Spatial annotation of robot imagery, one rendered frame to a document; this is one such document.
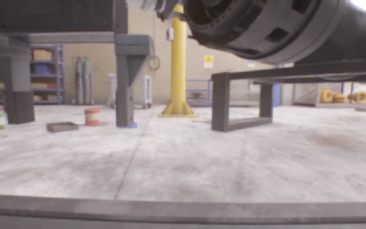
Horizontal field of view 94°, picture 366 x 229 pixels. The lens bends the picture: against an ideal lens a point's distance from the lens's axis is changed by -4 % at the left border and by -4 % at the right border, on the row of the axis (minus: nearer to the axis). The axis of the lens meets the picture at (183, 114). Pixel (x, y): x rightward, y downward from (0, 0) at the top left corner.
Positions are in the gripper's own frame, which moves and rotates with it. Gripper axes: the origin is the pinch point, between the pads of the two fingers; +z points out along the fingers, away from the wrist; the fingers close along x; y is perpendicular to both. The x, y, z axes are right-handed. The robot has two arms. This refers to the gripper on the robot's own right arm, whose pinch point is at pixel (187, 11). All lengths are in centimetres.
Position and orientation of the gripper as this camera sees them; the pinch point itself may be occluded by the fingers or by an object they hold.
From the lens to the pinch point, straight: 95.6
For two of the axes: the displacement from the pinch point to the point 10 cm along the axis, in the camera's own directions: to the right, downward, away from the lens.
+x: 5.3, -2.5, -8.1
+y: 1.8, 9.7, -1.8
